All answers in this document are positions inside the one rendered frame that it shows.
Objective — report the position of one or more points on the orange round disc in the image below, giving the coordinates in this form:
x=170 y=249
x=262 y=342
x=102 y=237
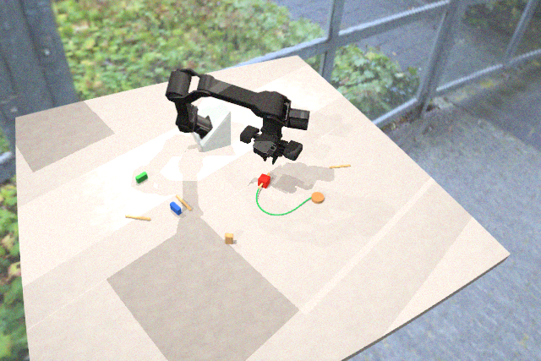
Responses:
x=317 y=198

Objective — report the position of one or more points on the red block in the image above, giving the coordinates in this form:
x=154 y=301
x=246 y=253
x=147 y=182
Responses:
x=265 y=180

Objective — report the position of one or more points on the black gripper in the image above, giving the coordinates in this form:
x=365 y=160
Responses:
x=290 y=150

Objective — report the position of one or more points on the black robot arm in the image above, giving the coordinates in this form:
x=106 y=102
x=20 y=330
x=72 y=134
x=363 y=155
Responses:
x=271 y=105

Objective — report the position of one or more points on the small blue block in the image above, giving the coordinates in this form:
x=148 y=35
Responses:
x=175 y=208

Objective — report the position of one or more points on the small green block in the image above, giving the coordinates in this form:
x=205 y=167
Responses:
x=143 y=176

